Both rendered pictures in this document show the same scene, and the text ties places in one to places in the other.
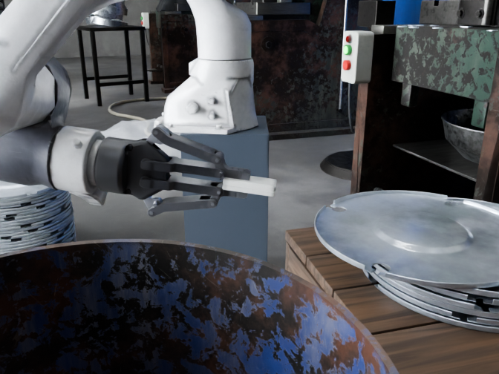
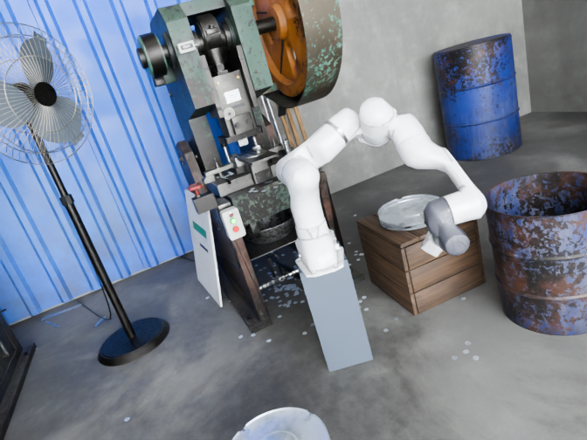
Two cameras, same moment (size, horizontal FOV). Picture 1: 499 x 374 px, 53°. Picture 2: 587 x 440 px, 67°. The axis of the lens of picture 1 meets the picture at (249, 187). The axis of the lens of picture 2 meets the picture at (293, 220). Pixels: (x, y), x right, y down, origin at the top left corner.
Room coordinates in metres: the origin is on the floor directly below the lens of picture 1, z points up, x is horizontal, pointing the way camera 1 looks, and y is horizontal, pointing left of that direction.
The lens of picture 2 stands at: (1.08, 1.56, 1.15)
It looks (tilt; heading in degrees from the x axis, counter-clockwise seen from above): 20 degrees down; 271
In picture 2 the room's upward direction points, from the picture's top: 16 degrees counter-clockwise
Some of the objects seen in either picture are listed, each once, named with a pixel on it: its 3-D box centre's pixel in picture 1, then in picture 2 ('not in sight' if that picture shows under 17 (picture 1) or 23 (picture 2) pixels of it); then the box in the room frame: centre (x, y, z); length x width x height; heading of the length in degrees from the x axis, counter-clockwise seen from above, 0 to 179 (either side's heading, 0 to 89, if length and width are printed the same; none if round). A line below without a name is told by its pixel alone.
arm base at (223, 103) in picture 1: (206, 91); (316, 244); (1.06, 0.09, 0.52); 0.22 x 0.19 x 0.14; 91
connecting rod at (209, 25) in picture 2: not in sight; (214, 53); (1.27, -0.68, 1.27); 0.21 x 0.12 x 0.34; 110
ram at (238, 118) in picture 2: not in sight; (231, 102); (1.26, -0.64, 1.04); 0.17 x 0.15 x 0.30; 110
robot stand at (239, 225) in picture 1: (227, 218); (334, 305); (1.06, 0.05, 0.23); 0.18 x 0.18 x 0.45; 1
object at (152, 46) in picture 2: not in sight; (159, 58); (1.51, -0.61, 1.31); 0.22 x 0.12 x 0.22; 110
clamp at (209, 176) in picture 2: not in sight; (216, 168); (1.43, -0.62, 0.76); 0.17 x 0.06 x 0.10; 20
